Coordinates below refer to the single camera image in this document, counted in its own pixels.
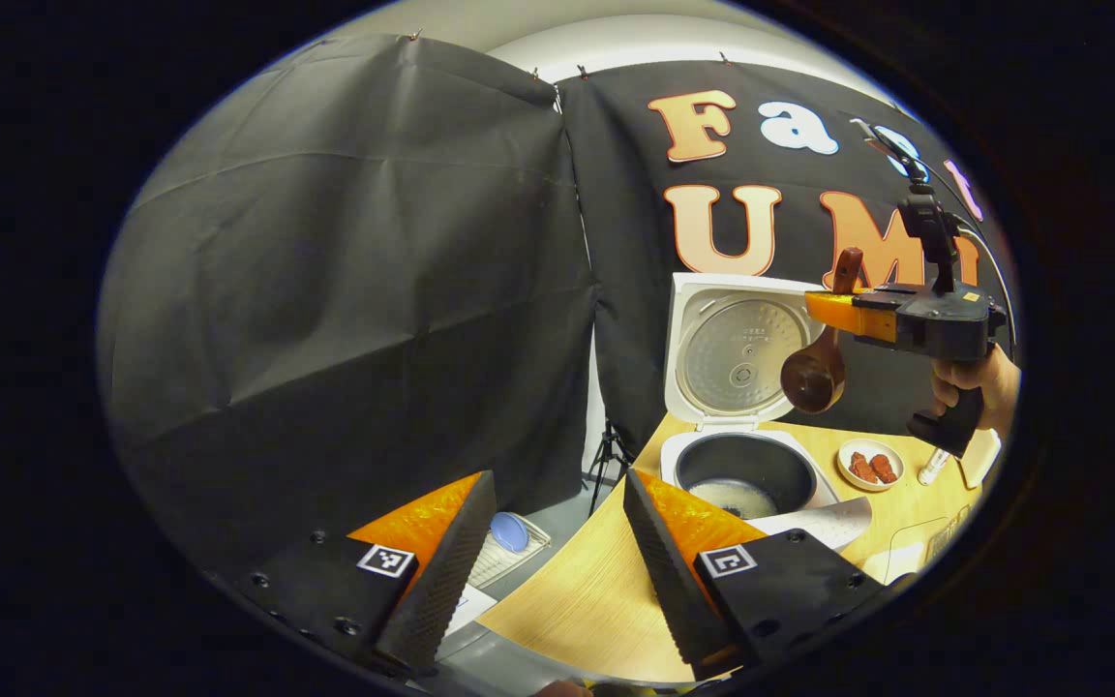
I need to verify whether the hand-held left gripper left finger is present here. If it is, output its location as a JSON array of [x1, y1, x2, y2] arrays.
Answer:
[[219, 470, 498, 679]]

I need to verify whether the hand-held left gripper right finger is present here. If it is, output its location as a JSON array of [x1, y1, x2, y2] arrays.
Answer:
[[623, 470, 892, 682]]

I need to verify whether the brown wooden spoon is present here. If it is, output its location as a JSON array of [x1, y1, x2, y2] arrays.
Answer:
[[780, 247, 865, 415]]

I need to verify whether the portion of white rice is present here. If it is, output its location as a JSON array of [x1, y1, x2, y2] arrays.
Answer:
[[691, 479, 779, 520]]

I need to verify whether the white rice cooker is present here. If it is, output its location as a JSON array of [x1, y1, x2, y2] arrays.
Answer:
[[659, 273, 874, 554]]

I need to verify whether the metal wire chopstick holder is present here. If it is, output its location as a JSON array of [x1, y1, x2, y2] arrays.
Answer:
[[941, 505, 980, 551]]

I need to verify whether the tray of rice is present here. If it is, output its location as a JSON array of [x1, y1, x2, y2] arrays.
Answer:
[[858, 518, 955, 588]]

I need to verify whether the white paper sheet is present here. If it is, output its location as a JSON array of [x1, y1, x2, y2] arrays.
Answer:
[[441, 585, 499, 636]]

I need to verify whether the blue oval object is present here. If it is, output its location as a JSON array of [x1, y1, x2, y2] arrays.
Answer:
[[490, 512, 530, 554]]

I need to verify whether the black tripod stand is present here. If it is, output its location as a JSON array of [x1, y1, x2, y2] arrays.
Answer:
[[585, 418, 637, 515]]

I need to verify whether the white toaster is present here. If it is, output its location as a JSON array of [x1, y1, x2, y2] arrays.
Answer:
[[956, 429, 1002, 490]]

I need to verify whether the white round plate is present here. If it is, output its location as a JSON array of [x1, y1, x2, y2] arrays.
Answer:
[[836, 438, 906, 493]]

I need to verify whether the black backdrop cloth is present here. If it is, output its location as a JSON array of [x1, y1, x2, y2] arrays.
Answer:
[[98, 34, 1018, 582]]

